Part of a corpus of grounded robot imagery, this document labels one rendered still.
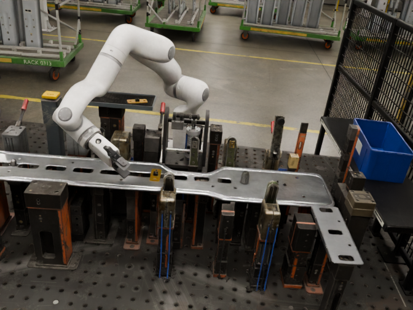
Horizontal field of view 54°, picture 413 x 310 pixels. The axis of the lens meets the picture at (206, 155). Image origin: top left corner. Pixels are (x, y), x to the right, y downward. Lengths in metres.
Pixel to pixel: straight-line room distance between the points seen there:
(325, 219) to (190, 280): 0.54
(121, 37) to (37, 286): 0.92
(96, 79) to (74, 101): 0.14
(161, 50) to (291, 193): 0.73
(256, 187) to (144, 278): 0.53
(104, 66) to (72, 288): 0.78
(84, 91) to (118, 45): 0.22
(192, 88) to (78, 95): 0.68
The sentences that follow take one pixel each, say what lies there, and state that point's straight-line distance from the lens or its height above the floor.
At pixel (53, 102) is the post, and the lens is 1.85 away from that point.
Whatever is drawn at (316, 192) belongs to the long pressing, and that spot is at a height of 1.00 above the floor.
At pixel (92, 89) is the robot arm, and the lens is 1.44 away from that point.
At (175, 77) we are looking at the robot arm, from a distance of 1.84.
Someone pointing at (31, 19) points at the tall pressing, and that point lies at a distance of 5.80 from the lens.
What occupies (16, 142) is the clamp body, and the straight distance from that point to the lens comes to 1.78.
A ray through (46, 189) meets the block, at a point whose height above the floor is 1.03.
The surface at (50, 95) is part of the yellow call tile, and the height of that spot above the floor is 1.16.
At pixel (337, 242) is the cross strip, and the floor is 1.00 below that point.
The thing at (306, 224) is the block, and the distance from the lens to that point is 1.45.
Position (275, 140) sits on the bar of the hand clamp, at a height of 1.11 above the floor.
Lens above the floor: 1.83
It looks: 29 degrees down
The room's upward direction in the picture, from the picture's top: 6 degrees clockwise
